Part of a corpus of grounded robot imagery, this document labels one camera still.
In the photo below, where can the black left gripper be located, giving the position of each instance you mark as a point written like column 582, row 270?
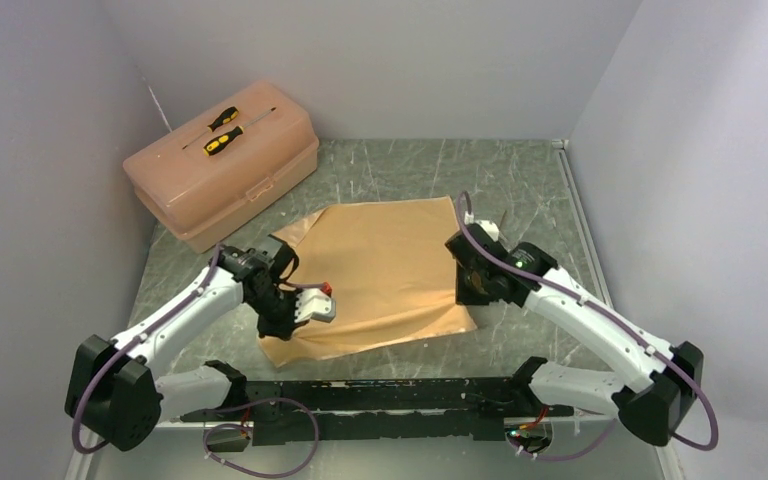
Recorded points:
column 284, row 327

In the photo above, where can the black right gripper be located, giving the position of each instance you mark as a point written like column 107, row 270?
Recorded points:
column 466, row 296

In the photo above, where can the orange cloth napkin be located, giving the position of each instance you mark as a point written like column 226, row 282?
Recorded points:
column 391, row 275

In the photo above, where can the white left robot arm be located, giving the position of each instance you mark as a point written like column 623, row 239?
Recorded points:
column 120, row 388

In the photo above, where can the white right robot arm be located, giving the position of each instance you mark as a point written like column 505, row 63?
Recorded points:
column 650, row 384

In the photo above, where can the pink plastic toolbox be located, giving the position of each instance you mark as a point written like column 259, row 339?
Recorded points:
column 202, row 199

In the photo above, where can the lower yellow black screwdriver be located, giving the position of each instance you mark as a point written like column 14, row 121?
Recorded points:
column 239, row 131

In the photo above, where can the yellow black screwdriver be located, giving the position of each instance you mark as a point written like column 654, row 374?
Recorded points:
column 239, row 131
column 217, row 144

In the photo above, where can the upper yellow black screwdriver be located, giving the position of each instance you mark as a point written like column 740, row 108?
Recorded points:
column 217, row 144

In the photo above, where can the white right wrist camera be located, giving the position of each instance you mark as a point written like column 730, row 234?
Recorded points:
column 478, row 227

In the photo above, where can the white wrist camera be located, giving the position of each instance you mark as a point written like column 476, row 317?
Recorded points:
column 314, row 303
column 478, row 227

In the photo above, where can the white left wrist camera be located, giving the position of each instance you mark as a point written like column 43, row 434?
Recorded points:
column 314, row 303

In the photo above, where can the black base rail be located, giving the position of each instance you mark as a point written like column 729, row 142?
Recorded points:
column 481, row 408

